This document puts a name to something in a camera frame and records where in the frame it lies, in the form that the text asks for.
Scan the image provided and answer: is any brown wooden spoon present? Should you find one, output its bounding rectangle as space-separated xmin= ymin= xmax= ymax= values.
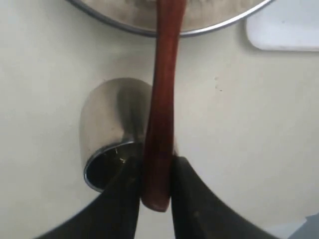
xmin=141 ymin=0 xmax=186 ymax=212

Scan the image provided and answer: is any white rectangular plastic tray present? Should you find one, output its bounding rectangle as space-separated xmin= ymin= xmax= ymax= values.
xmin=245 ymin=0 xmax=319 ymax=52

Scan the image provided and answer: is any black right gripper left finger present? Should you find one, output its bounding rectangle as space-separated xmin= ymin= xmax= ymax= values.
xmin=39 ymin=157 xmax=141 ymax=239

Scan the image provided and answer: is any shiny steel cup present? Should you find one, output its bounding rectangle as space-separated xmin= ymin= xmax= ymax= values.
xmin=79 ymin=78 xmax=152 ymax=192

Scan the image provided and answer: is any steel bowl of rice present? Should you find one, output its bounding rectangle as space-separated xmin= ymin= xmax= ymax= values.
xmin=70 ymin=0 xmax=270 ymax=37

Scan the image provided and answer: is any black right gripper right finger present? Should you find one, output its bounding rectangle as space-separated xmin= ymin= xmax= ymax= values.
xmin=171 ymin=157 xmax=274 ymax=239

